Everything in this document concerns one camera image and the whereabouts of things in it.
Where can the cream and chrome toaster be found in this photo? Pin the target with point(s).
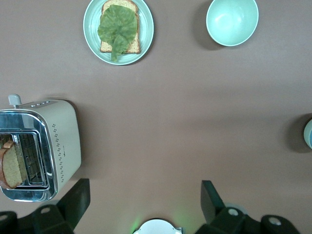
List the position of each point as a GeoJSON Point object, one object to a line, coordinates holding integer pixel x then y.
{"type": "Point", "coordinates": [65, 136]}

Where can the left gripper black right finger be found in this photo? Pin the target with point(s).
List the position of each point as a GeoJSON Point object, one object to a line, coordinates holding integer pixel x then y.
{"type": "Point", "coordinates": [212, 204]}

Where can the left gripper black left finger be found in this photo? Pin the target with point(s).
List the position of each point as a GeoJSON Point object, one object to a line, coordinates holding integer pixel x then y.
{"type": "Point", "coordinates": [78, 200]}

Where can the blue bowl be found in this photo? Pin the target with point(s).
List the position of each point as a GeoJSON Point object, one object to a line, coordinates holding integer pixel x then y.
{"type": "Point", "coordinates": [310, 137]}

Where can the pale green plate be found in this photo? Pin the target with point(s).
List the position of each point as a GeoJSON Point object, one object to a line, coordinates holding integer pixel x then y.
{"type": "Point", "coordinates": [146, 29]}

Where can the pale green bowl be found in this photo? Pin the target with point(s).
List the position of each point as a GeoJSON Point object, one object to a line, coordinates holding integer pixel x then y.
{"type": "Point", "coordinates": [231, 22]}
{"type": "Point", "coordinates": [305, 131]}

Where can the bread slice with brown crust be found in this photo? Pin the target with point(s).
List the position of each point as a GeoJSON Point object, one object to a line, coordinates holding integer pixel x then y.
{"type": "Point", "coordinates": [12, 168]}

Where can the toasted bread slice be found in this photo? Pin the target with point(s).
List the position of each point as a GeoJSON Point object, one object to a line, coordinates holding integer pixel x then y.
{"type": "Point", "coordinates": [132, 47]}

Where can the green lettuce leaf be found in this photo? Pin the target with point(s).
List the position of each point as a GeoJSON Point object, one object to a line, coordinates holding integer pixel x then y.
{"type": "Point", "coordinates": [117, 26]}

